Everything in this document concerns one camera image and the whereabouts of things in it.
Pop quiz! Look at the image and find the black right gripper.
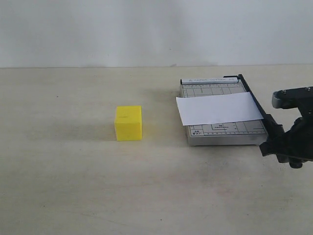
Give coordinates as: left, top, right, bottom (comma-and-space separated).
259, 109, 313, 165

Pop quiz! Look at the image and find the white paper sheet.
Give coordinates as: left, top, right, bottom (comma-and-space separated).
176, 92, 263, 126

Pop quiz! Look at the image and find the black cutter blade lever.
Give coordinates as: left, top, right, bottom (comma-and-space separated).
223, 74, 303, 169

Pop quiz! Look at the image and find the yellow foam cube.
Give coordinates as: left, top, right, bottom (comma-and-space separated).
114, 106, 142, 141

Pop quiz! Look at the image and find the grey paper cutter base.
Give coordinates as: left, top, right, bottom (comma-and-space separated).
180, 74, 267, 146

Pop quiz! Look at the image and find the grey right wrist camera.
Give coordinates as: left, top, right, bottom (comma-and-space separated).
271, 87, 313, 110

